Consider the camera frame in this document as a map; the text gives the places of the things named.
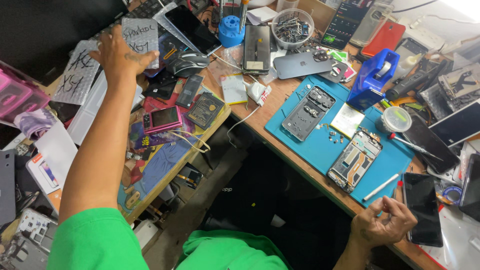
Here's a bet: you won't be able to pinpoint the person's left hand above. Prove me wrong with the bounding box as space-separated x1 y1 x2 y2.
89 25 160 81

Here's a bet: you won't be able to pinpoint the person's right hand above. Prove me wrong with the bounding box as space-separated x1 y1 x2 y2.
350 195 418 249

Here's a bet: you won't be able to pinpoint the small handwritten bubble wrap packet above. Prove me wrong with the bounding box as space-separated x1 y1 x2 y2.
121 17 160 70

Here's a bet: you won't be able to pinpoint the white plastic pry stick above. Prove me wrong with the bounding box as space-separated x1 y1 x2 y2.
362 172 402 203

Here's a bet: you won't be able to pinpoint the black smartphone with silver edge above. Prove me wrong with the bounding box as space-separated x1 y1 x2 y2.
402 172 444 248

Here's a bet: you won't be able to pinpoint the red-capped precision screwdriver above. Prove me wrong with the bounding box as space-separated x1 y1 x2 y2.
387 132 445 161

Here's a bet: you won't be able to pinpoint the blue tape roll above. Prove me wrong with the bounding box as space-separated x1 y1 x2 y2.
437 186 464 206

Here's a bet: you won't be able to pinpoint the blue silicone work mat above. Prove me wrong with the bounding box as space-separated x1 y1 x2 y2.
264 75 415 208

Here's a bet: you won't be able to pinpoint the black phone screen glass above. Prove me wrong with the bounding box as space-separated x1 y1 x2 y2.
401 114 461 175

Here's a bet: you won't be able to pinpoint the clear plastic sheet with red edge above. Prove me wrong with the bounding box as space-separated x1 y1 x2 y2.
420 204 480 270

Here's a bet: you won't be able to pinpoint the small clear lidded container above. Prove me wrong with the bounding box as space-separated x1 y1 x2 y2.
375 106 413 134

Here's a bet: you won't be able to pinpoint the white flat phone battery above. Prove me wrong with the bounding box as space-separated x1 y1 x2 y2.
330 103 365 139

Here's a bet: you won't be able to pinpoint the black smartphone with dark edge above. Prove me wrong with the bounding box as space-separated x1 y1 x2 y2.
459 153 480 222

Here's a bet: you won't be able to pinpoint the open grey phone housing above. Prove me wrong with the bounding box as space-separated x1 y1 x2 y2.
281 85 337 142

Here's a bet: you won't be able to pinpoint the white-framed phone display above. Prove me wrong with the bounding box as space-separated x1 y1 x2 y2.
428 99 480 148

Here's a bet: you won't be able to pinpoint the person's black trousers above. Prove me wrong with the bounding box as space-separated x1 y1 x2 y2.
199 150 353 270

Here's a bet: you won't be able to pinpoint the blue tape dispenser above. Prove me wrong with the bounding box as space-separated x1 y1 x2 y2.
346 48 401 112

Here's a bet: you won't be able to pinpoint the black electric screwdriver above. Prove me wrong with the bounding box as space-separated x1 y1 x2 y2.
385 60 449 102

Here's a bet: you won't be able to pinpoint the bubble wrap packet with black part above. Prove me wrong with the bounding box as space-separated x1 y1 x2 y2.
439 64 480 111

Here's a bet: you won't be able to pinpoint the small white bottle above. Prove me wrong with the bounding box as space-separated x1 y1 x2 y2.
399 52 423 73

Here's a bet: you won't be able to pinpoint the white glue tube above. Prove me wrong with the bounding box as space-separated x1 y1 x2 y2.
244 80 272 107

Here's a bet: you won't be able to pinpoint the red phone case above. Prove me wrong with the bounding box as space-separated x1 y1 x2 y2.
361 21 406 58

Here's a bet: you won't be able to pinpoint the white power strip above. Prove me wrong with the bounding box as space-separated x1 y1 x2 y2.
397 17 446 51

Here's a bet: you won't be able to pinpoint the clear phone case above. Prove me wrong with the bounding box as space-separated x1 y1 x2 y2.
349 3 394 47

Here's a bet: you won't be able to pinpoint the white battery with yellow edge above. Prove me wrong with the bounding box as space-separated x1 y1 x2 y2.
220 73 249 105

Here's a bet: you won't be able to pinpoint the smartphone with lit screen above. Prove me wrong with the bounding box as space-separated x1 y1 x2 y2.
320 0 376 51

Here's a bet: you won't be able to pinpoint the clear bowl of small parts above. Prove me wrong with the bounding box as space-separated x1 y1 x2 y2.
271 8 315 50

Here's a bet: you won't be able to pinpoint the black card with gold print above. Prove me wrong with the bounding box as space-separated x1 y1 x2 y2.
185 92 226 131

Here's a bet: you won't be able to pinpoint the phone display panel with flex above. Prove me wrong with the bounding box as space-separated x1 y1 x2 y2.
242 24 271 76

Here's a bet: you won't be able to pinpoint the colourful cartoon desk mat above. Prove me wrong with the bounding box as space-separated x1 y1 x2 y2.
116 105 230 220

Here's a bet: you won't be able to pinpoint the black phone battery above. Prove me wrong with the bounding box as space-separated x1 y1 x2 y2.
175 74 205 109

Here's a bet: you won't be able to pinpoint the clear plastic cup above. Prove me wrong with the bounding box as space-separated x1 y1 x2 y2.
275 0 301 13

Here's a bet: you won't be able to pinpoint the white notepad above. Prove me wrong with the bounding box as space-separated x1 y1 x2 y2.
246 6 279 26

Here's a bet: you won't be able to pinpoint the blue round screwdriver holder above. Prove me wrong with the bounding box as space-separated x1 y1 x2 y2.
218 15 246 49

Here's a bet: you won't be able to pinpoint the silver screwdriver with yellow band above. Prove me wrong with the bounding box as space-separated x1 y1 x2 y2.
238 0 250 34

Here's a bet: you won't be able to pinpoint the black computer mouse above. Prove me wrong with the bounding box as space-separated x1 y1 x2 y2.
165 52 211 78

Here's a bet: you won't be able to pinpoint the black smartphone in bubble wrap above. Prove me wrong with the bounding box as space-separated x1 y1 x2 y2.
164 4 223 57

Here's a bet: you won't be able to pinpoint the person's green shirt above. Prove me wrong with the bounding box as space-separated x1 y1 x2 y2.
47 208 293 270

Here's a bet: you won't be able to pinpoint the black keyboard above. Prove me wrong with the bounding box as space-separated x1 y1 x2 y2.
90 0 211 42

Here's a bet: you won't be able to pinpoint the translucent plastic organizer box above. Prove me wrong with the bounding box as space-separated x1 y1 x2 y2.
67 71 143 146

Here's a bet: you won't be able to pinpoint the white paper sheet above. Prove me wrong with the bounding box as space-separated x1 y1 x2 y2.
34 120 78 188

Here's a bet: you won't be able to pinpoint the large handwritten bubble wrap packet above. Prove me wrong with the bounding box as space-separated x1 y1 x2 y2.
50 39 102 106

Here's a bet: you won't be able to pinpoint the white phone box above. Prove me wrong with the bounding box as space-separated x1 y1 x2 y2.
25 152 64 216

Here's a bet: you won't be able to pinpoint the purple white cloth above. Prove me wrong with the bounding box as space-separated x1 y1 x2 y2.
14 109 59 140

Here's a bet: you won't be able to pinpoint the grey tablet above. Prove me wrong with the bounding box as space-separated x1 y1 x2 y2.
0 150 16 226

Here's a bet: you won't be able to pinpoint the pink plastic box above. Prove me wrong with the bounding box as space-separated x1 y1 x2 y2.
0 67 50 122

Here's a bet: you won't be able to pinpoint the open phone frame with boards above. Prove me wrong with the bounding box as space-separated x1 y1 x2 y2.
327 130 383 194

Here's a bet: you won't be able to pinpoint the grey camera frame part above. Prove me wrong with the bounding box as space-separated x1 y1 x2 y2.
319 60 349 84

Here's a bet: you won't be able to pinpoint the white cable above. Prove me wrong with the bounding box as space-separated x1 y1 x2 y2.
227 105 263 149

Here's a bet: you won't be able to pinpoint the grey smartphone with camera bump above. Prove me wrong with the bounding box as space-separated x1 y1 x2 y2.
273 50 334 80

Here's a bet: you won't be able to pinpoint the pink compact camera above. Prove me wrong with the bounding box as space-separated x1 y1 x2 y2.
142 105 183 135

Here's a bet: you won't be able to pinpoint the white phone middle frame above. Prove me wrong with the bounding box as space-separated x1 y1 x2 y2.
17 208 59 254

